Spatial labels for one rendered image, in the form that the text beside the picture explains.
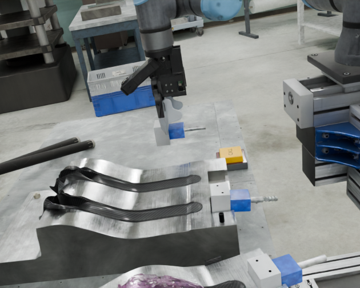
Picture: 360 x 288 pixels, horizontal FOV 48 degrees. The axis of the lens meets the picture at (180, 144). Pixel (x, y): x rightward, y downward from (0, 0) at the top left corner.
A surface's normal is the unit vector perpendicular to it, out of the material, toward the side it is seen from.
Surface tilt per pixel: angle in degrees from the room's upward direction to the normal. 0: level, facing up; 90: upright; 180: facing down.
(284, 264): 0
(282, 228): 0
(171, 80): 90
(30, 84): 90
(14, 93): 90
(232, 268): 0
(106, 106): 91
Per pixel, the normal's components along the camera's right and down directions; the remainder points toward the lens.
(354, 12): -0.79, 0.37
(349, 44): -0.85, 0.06
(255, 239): -0.14, -0.89
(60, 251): -0.02, 0.44
